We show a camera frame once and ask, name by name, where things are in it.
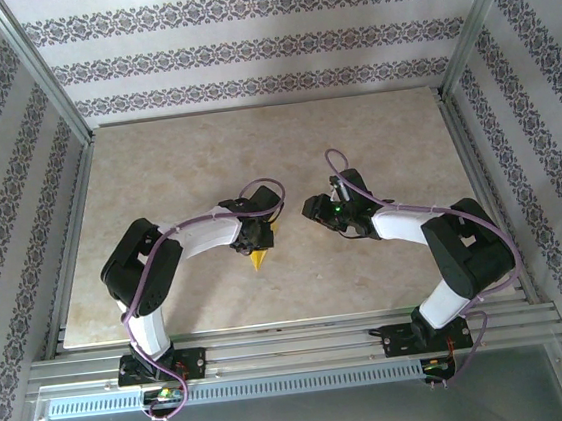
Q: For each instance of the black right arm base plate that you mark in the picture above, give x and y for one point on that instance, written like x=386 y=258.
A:
x=392 y=339

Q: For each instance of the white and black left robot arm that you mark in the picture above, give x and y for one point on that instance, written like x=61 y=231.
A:
x=208 y=233

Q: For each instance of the yellow paper sheet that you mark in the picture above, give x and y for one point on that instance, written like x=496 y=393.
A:
x=258 y=260

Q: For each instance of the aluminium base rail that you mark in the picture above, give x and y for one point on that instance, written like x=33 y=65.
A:
x=295 y=345

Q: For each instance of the aluminium side rail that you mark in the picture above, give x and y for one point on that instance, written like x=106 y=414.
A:
x=491 y=203
x=71 y=247

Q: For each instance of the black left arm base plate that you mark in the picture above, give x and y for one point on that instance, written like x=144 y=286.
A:
x=196 y=362

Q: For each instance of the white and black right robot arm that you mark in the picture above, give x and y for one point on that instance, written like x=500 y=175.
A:
x=403 y=225

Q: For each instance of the aluminium frame post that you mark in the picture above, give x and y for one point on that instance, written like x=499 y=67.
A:
x=46 y=79
x=477 y=24

